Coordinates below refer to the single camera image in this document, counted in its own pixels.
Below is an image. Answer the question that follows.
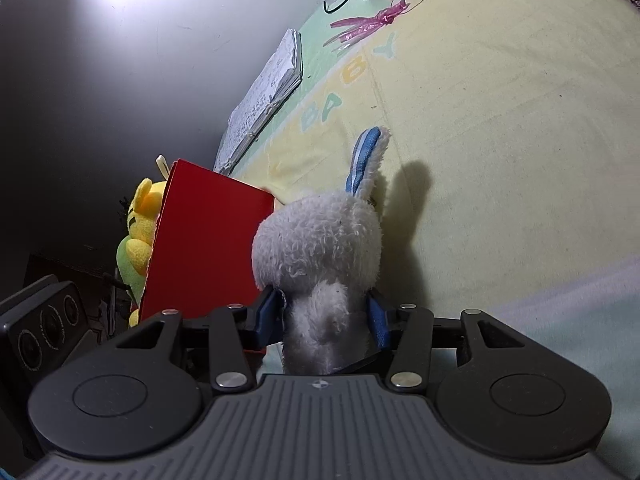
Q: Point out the white bunny plush toy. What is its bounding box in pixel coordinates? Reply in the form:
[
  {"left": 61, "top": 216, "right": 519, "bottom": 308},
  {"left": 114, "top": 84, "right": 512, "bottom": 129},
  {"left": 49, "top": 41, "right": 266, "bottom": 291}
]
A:
[{"left": 252, "top": 127, "right": 390, "bottom": 375}]

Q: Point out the yellow tiger plush toy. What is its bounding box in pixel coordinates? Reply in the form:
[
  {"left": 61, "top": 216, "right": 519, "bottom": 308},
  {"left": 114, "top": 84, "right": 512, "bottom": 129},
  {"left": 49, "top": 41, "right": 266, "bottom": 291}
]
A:
[{"left": 116, "top": 155, "right": 169, "bottom": 327}]

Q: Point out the red cardboard box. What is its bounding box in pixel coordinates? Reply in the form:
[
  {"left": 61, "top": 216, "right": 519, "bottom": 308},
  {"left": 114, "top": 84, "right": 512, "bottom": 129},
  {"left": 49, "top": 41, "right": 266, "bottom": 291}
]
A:
[{"left": 139, "top": 159, "right": 276, "bottom": 322}]

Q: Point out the black speaker device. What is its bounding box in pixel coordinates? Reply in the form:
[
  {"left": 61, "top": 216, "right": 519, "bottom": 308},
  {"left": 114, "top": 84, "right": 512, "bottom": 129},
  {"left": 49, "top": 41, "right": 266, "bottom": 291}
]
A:
[{"left": 1, "top": 275, "right": 90, "bottom": 378}]

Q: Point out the baby print blanket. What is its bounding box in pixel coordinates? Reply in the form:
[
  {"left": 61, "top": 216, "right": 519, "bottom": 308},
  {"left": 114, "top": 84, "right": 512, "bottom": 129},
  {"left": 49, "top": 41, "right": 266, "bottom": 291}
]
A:
[{"left": 233, "top": 0, "right": 639, "bottom": 477}]

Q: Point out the handwritten paper notebook stack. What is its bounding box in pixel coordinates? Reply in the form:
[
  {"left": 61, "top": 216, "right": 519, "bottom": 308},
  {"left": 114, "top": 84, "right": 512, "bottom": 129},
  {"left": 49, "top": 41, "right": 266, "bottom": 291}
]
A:
[{"left": 213, "top": 29, "right": 303, "bottom": 174}]

